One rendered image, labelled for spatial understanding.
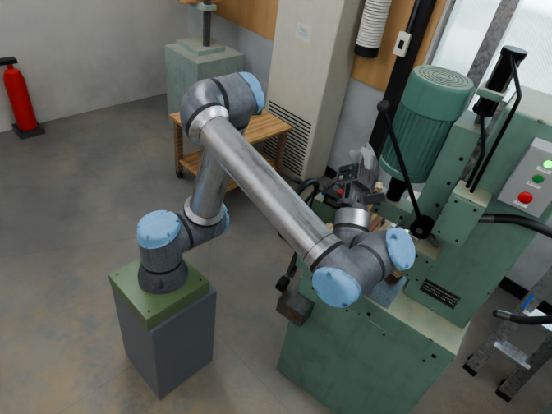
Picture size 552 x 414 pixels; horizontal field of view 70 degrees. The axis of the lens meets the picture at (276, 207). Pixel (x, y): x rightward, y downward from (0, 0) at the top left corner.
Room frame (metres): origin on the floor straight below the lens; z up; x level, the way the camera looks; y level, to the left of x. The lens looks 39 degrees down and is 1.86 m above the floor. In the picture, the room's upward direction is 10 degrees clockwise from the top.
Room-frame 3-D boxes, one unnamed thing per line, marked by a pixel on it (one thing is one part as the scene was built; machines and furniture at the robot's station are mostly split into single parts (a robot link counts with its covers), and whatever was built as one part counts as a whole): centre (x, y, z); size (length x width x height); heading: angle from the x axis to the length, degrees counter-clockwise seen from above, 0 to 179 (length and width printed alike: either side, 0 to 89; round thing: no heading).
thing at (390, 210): (1.10, -0.41, 1.03); 0.14 x 0.07 x 0.09; 60
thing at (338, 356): (1.06, -0.50, 0.35); 0.58 x 0.45 x 0.71; 60
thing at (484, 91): (1.05, -0.51, 1.53); 0.08 x 0.08 x 0.17; 60
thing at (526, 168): (0.83, -0.60, 1.40); 0.10 x 0.06 x 0.16; 60
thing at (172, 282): (0.97, 0.39, 0.67); 0.19 x 0.19 x 0.10
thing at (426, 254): (0.89, -0.47, 1.02); 0.09 x 0.07 x 0.12; 150
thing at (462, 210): (0.88, -0.50, 1.22); 0.09 x 0.08 x 0.15; 60
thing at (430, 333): (1.06, -0.50, 0.76); 0.57 x 0.45 x 0.09; 60
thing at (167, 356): (0.97, 0.39, 0.27); 0.30 x 0.30 x 0.55; 51
